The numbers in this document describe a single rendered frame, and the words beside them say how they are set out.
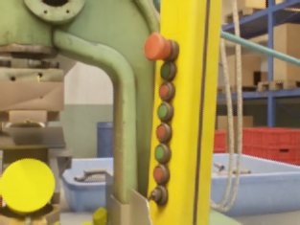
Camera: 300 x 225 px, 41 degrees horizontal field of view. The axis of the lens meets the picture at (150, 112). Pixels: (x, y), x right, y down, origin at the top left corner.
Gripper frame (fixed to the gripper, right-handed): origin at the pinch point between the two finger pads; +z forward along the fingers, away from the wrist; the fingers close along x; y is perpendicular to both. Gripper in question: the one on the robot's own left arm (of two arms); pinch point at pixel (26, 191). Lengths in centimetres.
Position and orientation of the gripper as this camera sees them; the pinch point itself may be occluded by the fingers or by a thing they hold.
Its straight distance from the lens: 65.0
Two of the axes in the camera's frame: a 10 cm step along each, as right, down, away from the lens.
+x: 9.5, 0.0, 3.1
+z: 2.6, 5.6, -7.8
